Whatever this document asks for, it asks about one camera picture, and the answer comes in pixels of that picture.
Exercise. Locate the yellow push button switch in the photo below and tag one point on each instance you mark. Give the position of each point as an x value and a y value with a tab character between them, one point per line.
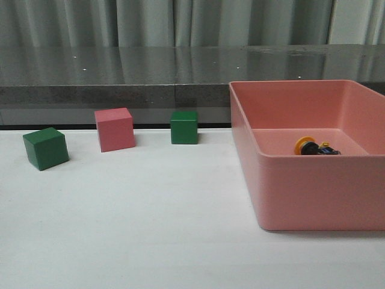
307	146

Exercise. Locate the right green cube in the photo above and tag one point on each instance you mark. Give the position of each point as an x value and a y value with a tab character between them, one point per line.
184	128

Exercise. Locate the green cube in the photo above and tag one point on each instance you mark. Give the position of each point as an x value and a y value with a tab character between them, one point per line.
46	148
184	128

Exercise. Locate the pink cube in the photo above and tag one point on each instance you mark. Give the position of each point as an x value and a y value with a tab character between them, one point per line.
115	129

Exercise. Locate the dark glossy back table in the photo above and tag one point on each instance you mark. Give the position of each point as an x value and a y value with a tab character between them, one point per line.
63	87

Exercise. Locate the left green cube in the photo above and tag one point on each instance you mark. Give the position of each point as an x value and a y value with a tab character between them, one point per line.
46	148

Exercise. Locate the pink plastic bin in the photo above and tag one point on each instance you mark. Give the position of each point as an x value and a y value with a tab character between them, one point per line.
311	192

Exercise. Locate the grey curtain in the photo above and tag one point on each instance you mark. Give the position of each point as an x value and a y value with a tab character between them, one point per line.
190	23

